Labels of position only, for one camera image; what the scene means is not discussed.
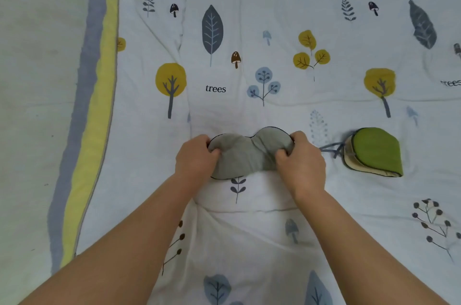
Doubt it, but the white tree print quilt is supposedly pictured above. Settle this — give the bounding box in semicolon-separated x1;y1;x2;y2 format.
47;0;461;305

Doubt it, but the folded green sleep eye mask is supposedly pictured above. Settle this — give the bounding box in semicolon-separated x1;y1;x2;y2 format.
318;127;404;178

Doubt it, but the person's right hand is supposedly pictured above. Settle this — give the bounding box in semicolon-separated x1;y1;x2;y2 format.
275;131;327;203

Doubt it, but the person's left hand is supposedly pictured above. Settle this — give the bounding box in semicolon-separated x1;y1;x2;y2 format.
175;134;222;186

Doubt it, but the grey sleep eye mask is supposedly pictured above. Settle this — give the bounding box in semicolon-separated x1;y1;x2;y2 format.
207;127;296;180

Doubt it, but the person's right forearm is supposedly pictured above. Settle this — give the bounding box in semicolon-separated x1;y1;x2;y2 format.
295;189;451;305

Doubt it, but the person's left forearm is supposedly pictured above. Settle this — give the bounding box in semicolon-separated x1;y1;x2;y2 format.
20;174;202;305

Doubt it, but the pale green bed sheet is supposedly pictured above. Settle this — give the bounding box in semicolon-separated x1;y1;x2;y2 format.
0;0;98;305

